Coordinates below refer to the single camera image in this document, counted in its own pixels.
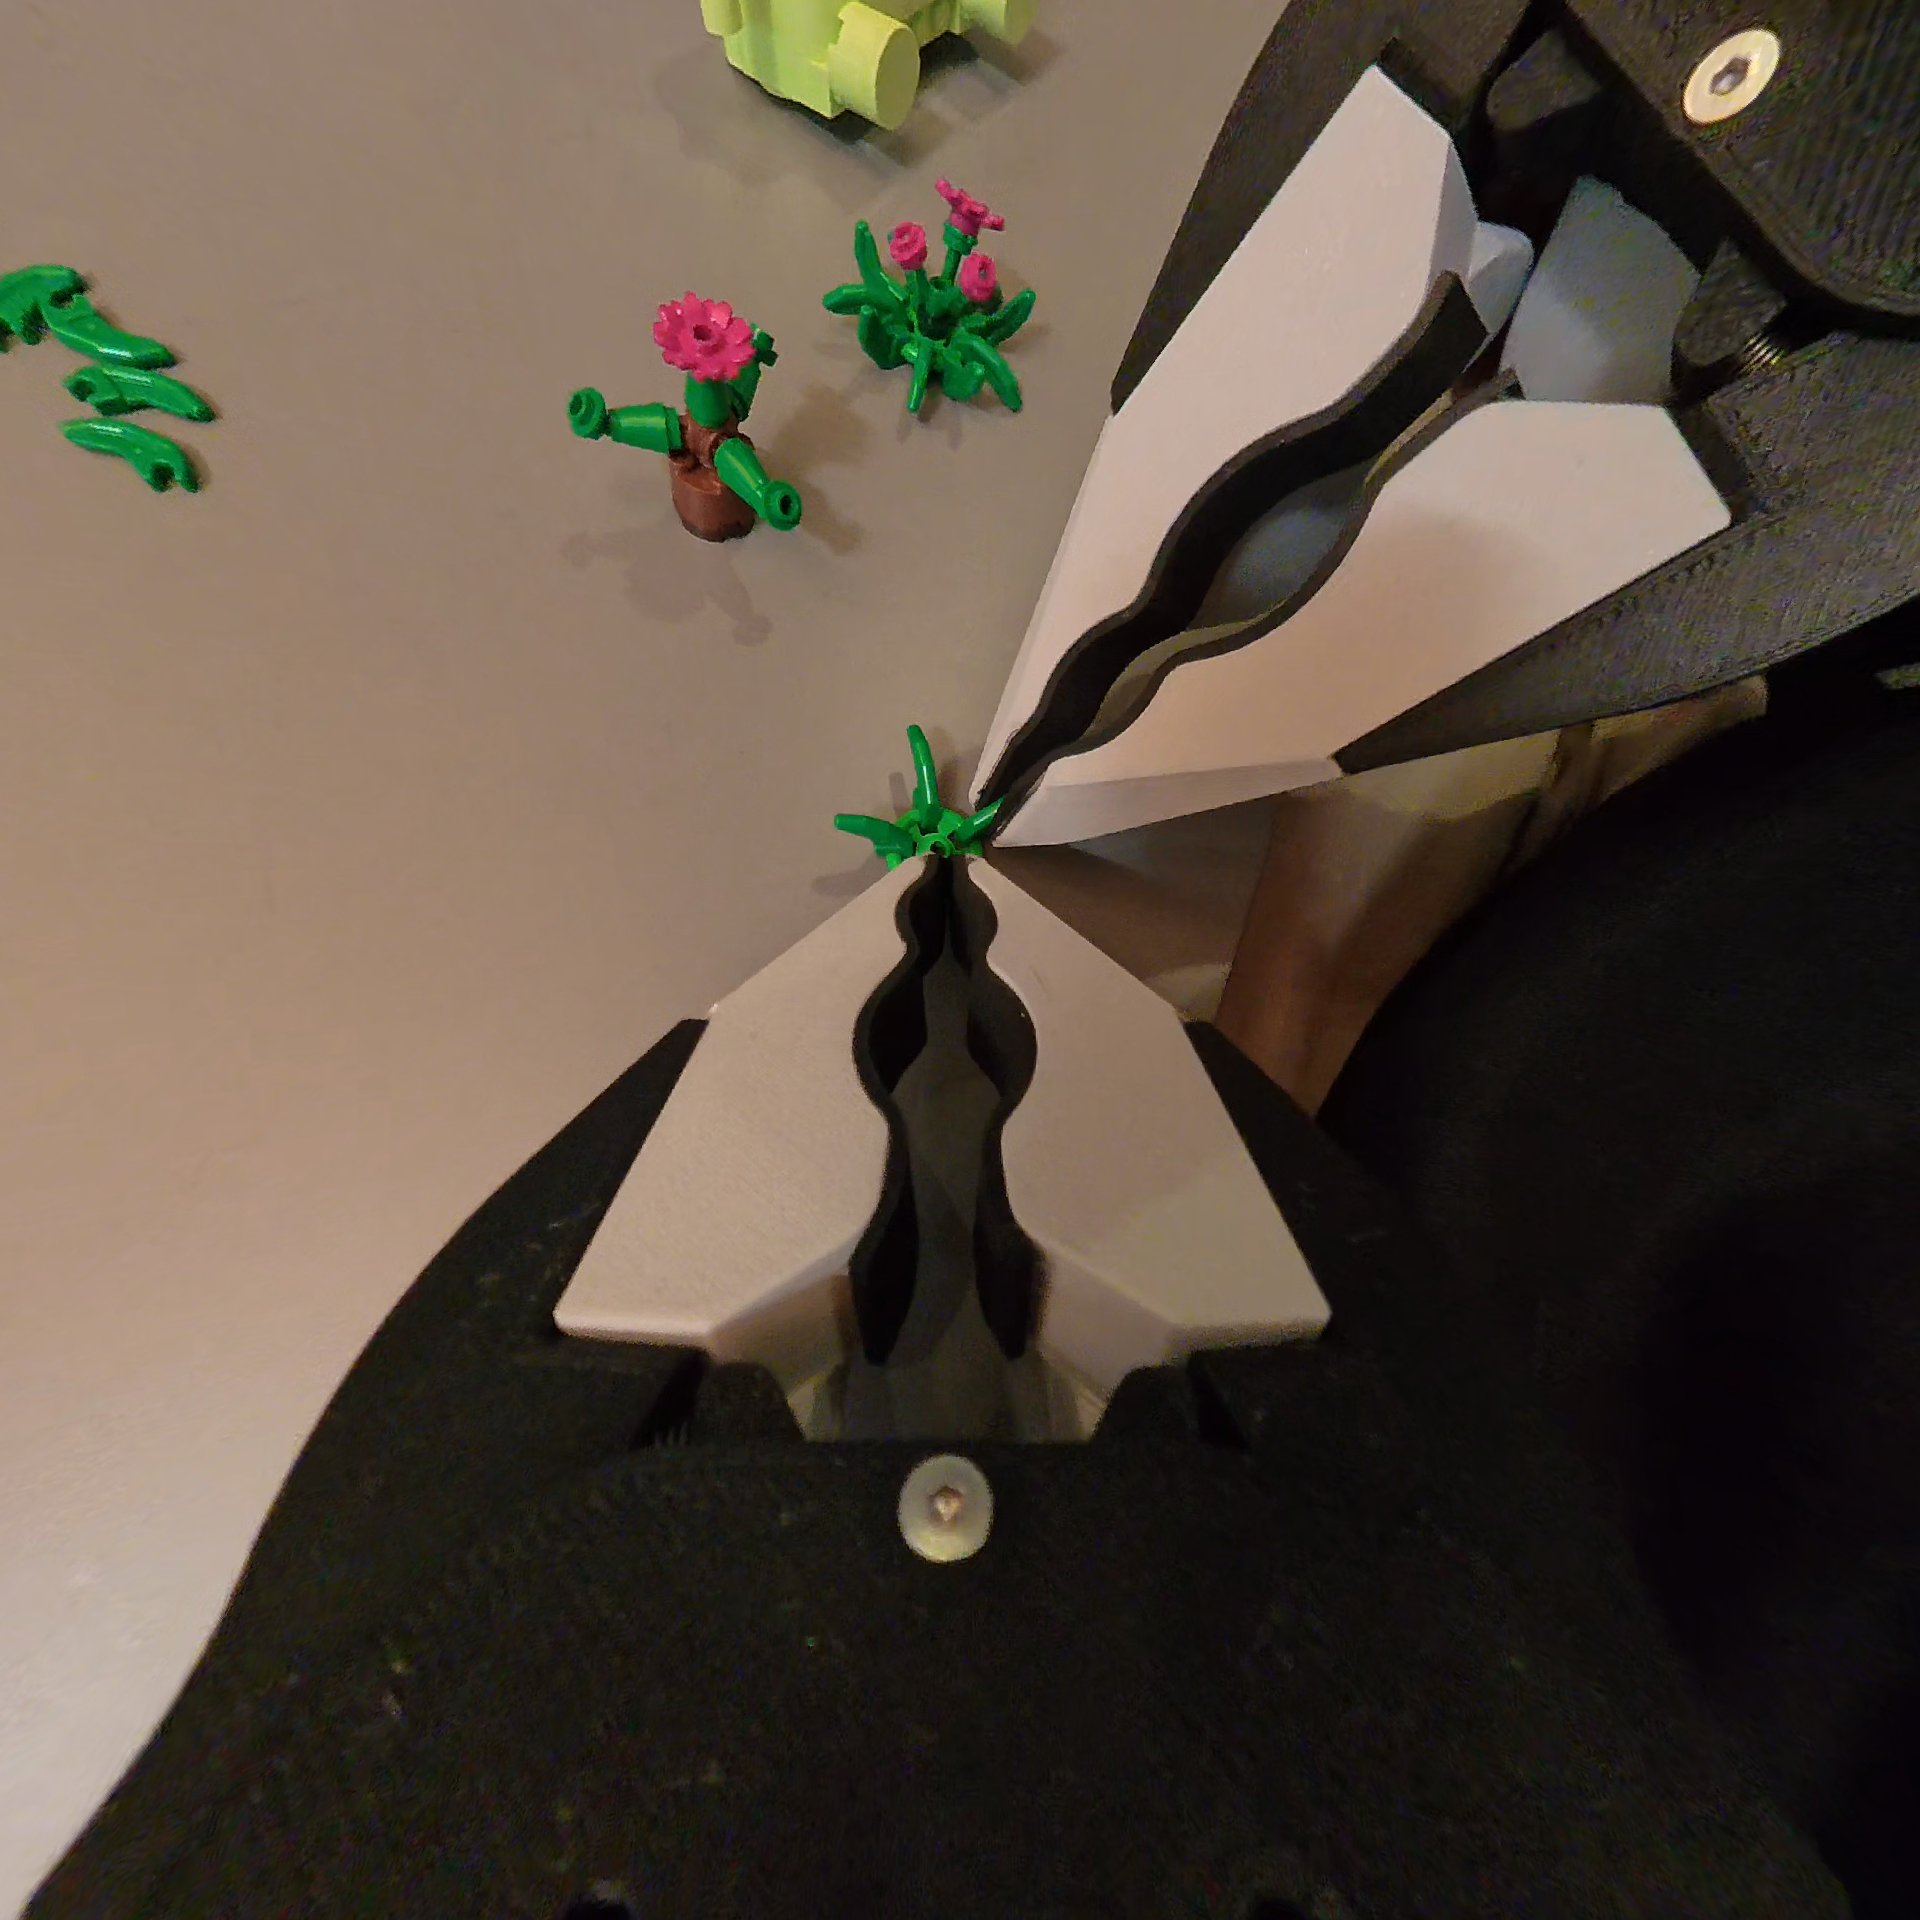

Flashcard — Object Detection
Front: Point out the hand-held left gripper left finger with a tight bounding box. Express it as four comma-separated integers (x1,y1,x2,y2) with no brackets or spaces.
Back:
552,858,952,1441

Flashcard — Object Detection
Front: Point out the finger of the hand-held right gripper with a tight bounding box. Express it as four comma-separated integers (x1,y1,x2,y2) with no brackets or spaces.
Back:
994,175,1737,853
970,63,1518,817

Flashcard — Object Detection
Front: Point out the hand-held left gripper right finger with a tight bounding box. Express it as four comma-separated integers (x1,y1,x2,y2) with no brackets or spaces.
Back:
945,862,1336,1442

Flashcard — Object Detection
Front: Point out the toy bush with pink flowers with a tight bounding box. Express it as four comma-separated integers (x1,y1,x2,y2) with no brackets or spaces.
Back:
823,181,1041,415

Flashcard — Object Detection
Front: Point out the lime green toy figure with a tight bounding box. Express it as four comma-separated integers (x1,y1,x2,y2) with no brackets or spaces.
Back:
703,0,1038,134

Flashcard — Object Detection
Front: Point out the toy cactus with pink flower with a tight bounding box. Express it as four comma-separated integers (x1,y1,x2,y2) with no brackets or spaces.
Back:
568,292,806,542

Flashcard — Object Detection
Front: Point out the scatter of green toy leaves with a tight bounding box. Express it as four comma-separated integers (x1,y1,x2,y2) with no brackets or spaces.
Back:
0,263,221,495

